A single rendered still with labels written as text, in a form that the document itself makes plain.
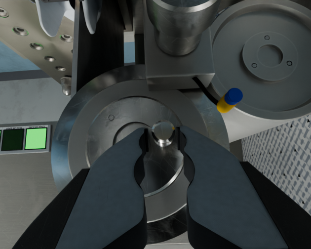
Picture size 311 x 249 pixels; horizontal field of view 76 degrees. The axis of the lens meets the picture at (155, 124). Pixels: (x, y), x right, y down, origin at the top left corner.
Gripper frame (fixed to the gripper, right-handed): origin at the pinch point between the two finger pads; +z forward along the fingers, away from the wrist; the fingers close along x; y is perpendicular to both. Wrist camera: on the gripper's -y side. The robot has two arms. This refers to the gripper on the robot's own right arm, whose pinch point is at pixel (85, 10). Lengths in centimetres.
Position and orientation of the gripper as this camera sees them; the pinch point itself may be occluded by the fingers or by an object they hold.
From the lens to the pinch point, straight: 27.4
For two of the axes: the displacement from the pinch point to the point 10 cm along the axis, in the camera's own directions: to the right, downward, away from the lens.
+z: 0.4, 2.0, 9.8
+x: 10.0, -0.5, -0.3
